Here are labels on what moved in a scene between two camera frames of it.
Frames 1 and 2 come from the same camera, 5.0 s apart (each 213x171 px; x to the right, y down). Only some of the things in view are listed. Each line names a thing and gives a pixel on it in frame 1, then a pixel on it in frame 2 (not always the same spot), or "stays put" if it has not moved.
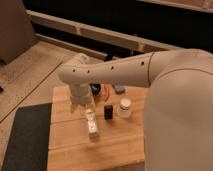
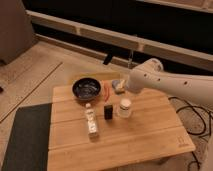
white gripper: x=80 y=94 -> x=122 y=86
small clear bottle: x=93 y=128 stays put
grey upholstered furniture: x=16 y=30 stays put
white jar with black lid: x=125 y=108 stays put
